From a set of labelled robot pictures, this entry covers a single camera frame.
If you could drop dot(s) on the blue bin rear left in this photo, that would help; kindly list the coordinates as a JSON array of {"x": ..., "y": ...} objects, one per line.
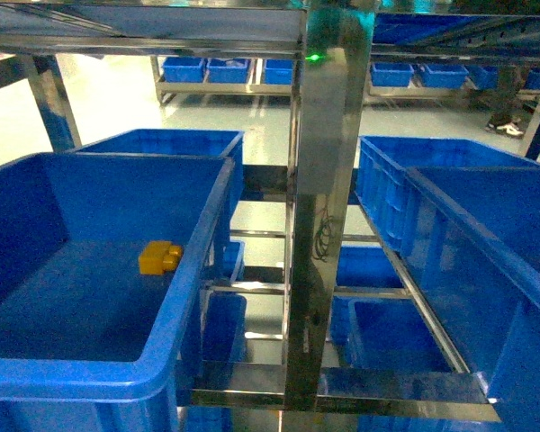
[{"x": 207, "y": 143}]

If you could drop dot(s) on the yellow block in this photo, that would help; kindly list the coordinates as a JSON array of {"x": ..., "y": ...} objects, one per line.
[{"x": 159, "y": 257}]

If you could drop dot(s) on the blue bin rear right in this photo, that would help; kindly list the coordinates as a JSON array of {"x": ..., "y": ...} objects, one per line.
[{"x": 381, "y": 185}]

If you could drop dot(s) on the central steel rack post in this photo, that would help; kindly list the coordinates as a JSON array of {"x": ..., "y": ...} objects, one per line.
[{"x": 331, "y": 79}]

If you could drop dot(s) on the blue lower bin left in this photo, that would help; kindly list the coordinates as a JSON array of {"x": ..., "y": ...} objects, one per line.
[{"x": 223, "y": 337}]

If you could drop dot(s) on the large blue bin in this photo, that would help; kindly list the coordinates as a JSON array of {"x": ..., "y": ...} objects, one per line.
[
  {"x": 472, "y": 244},
  {"x": 87, "y": 342}
]

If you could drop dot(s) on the large blue right bin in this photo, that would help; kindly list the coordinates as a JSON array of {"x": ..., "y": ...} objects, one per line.
[{"x": 472, "y": 244}]

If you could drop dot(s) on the blue lower bin right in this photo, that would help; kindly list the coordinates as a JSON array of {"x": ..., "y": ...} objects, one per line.
[{"x": 379, "y": 333}]

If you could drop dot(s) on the large blue left bin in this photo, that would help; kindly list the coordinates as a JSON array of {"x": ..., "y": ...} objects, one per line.
[{"x": 87, "y": 342}]

